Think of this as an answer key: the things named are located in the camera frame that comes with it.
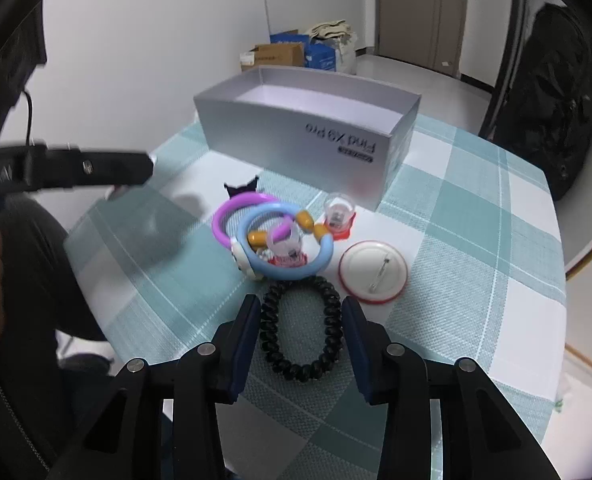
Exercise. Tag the cream cloth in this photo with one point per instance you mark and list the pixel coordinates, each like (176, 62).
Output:
(331, 29)

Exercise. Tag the grey door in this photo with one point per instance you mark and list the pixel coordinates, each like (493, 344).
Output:
(415, 10)

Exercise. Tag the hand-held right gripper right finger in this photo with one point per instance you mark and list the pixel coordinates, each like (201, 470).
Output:
(360, 360)

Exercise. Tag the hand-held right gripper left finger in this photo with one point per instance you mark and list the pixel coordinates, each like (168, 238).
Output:
(238, 360)

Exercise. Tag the person's dark clothing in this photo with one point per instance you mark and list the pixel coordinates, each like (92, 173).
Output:
(36, 260)

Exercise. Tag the blue cardboard box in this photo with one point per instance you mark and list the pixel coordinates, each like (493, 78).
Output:
(321, 57)

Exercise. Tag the white sack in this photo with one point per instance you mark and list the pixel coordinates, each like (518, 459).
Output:
(348, 55)

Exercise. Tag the black bag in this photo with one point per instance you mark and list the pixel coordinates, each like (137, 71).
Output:
(550, 100)

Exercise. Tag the round white pin badge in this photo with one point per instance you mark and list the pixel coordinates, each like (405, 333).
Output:
(365, 270)

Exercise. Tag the brown cardboard box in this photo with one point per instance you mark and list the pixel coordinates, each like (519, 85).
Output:
(276, 54)

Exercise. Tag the green checked tablecloth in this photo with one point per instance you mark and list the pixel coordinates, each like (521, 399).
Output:
(475, 210)

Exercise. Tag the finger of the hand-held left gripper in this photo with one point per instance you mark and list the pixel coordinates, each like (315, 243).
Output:
(91, 166)

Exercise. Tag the grey cardboard box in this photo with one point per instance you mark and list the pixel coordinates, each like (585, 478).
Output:
(276, 130)

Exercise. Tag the black metal rack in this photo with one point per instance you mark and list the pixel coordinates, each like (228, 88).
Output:
(510, 60)

